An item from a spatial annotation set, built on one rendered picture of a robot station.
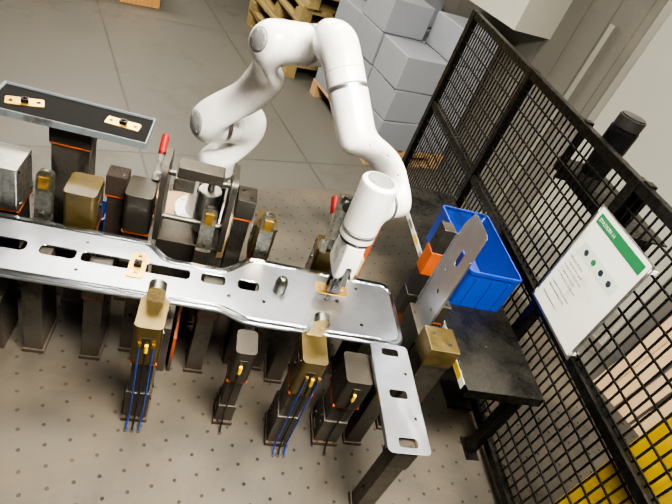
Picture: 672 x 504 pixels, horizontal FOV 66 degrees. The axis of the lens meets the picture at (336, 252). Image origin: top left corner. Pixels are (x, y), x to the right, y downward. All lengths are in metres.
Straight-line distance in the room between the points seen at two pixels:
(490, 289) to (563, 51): 2.88
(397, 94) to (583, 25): 1.30
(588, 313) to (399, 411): 0.50
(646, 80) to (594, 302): 2.52
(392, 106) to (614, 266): 2.97
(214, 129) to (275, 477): 0.93
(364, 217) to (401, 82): 2.93
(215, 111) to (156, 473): 0.93
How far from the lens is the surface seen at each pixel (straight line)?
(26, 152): 1.43
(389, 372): 1.26
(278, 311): 1.27
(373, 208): 1.11
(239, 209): 1.38
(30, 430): 1.39
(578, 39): 4.11
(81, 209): 1.38
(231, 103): 1.50
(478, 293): 1.49
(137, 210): 1.39
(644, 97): 3.71
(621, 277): 1.29
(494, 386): 1.36
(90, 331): 1.41
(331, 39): 1.19
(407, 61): 3.95
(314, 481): 1.40
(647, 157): 3.64
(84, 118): 1.49
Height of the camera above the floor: 1.89
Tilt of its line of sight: 37 degrees down
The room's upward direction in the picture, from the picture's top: 24 degrees clockwise
